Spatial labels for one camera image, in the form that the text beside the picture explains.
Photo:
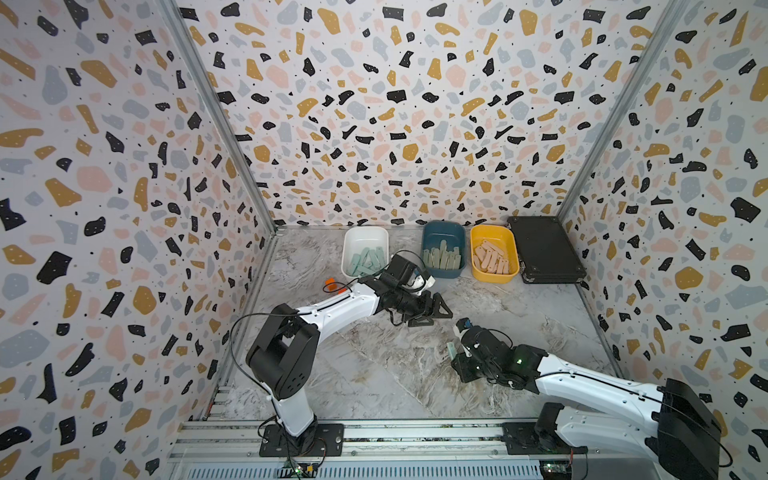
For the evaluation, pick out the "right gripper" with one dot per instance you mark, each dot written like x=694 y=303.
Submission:
x=458 y=366

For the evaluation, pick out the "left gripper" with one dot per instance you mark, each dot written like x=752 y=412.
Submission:
x=425 y=313

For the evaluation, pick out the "mint knife lowest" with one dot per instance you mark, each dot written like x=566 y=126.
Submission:
x=452 y=351

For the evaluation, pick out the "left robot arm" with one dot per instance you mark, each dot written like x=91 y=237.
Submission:
x=281 y=358

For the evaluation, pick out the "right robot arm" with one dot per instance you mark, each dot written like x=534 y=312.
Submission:
x=669 y=423

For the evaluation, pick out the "dark teal storage box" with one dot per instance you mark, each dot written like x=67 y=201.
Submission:
x=455 y=235

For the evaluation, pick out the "white storage box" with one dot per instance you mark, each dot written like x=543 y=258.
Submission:
x=358 y=238

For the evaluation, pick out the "yellow storage box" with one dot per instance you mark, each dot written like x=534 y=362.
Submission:
x=501 y=237

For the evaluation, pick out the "black case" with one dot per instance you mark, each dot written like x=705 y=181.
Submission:
x=545 y=252

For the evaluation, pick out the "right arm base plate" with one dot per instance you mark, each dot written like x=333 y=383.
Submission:
x=523 y=438

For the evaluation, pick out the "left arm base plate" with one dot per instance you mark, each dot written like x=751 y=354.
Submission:
x=319 y=440

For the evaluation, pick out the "aluminium front rail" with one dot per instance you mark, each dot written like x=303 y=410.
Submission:
x=403 y=449

